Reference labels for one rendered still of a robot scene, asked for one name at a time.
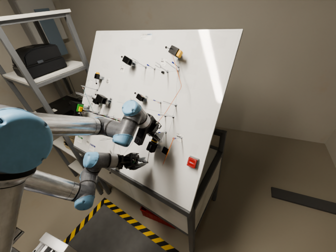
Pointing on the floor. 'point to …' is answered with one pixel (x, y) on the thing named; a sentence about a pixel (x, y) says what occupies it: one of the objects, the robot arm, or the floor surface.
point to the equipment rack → (75, 167)
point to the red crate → (153, 216)
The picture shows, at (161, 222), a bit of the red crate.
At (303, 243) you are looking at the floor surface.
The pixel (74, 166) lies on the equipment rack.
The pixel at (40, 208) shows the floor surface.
